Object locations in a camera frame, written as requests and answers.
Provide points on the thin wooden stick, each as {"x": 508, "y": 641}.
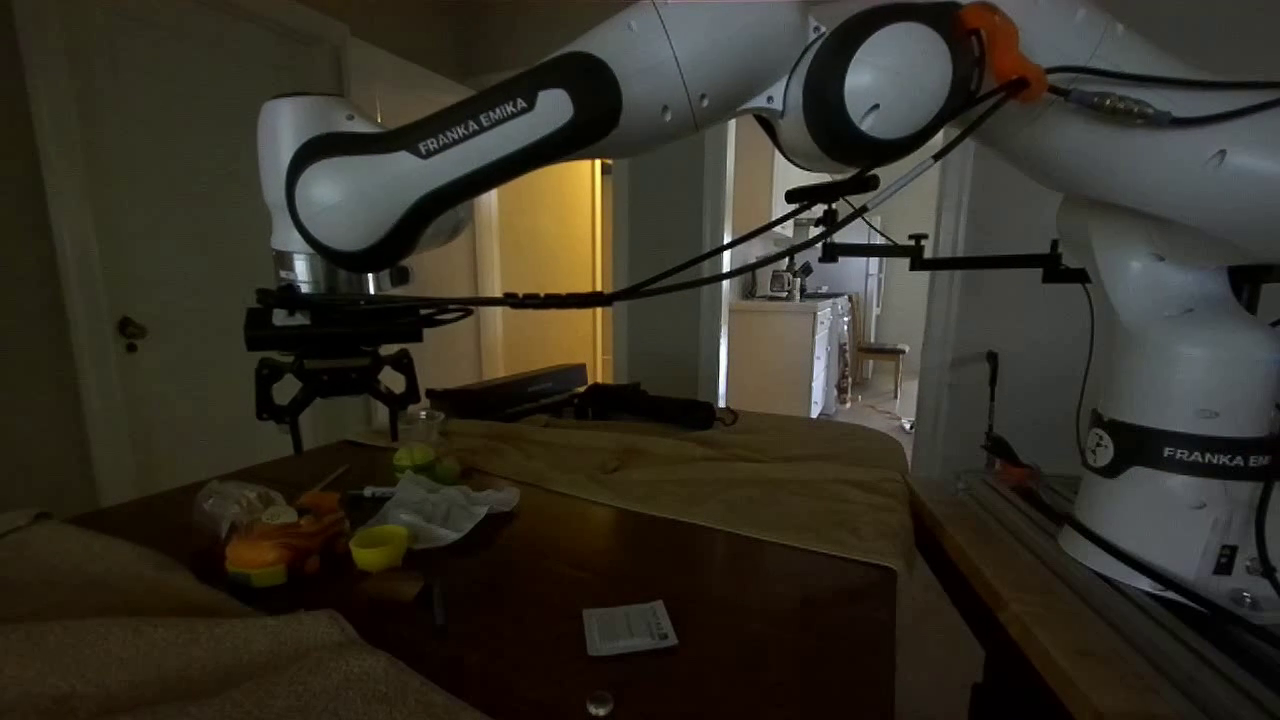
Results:
{"x": 320, "y": 486}

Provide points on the clear plastic bag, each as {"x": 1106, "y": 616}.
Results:
{"x": 234, "y": 501}

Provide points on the green plastic cup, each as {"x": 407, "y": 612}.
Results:
{"x": 413, "y": 461}

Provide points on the black elongated pouch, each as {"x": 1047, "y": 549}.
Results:
{"x": 640, "y": 404}

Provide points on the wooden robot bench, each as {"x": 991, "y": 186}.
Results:
{"x": 1015, "y": 585}

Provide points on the black stereo camera bar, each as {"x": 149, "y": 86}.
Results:
{"x": 834, "y": 188}

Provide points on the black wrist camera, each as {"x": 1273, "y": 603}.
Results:
{"x": 335, "y": 325}

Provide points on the flat black box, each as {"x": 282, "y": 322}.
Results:
{"x": 506, "y": 395}

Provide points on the beige blanket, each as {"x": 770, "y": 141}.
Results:
{"x": 162, "y": 641}

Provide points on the small wooden stool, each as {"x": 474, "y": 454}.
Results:
{"x": 882, "y": 354}

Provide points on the dark door knob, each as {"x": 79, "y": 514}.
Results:
{"x": 131, "y": 331}

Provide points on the small green ball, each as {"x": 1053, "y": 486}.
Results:
{"x": 447, "y": 471}

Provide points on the white cabinet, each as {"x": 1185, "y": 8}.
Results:
{"x": 786, "y": 361}

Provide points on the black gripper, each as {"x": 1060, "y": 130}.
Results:
{"x": 346, "y": 369}

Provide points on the crumpled white tissue paper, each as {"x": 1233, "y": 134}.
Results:
{"x": 435, "y": 514}

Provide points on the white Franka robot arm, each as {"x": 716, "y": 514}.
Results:
{"x": 667, "y": 64}

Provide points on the yellow plastic cup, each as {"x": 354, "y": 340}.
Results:
{"x": 381, "y": 545}

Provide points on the white printed card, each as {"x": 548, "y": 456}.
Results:
{"x": 631, "y": 629}

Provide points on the small silver coin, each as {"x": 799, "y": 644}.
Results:
{"x": 601, "y": 701}

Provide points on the clear plastic container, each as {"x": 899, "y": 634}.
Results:
{"x": 423, "y": 425}

